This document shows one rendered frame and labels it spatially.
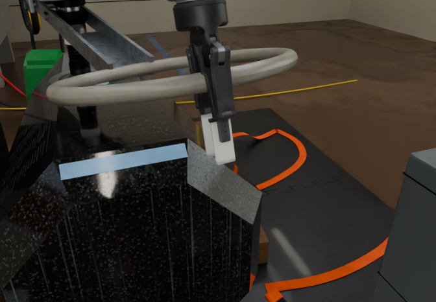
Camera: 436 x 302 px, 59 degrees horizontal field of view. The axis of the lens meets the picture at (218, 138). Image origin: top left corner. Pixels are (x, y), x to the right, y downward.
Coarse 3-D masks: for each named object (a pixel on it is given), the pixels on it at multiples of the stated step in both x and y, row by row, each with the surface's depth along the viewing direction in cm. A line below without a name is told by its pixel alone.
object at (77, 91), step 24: (264, 48) 88; (96, 72) 89; (120, 72) 93; (144, 72) 97; (240, 72) 57; (264, 72) 60; (48, 96) 66; (72, 96) 59; (96, 96) 56; (120, 96) 55; (144, 96) 55; (168, 96) 55
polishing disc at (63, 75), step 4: (64, 72) 139; (68, 72) 139; (52, 76) 135; (56, 76) 135; (60, 76) 135; (64, 76) 135; (68, 76) 135; (52, 80) 131; (56, 80) 131; (96, 84) 127; (100, 84) 128; (104, 84) 130
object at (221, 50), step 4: (212, 40) 52; (216, 40) 52; (212, 44) 51; (216, 44) 51; (220, 44) 51; (220, 48) 50; (220, 52) 50; (224, 52) 50; (220, 56) 50; (224, 56) 50; (220, 60) 50; (224, 60) 50
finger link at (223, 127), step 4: (224, 112) 53; (228, 112) 53; (224, 116) 53; (228, 116) 53; (220, 120) 54; (224, 120) 55; (220, 124) 55; (224, 124) 55; (228, 124) 55; (220, 128) 55; (224, 128) 55; (228, 128) 55; (220, 132) 55; (224, 132) 55; (228, 132) 56; (220, 136) 56; (224, 136) 56; (228, 136) 56; (220, 140) 56; (224, 140) 56; (228, 140) 56
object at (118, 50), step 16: (32, 0) 136; (48, 16) 124; (96, 16) 121; (64, 32) 114; (96, 32) 121; (112, 32) 113; (80, 48) 105; (96, 48) 110; (112, 48) 111; (128, 48) 106; (96, 64) 98; (112, 64) 92; (128, 64) 102; (112, 80) 94
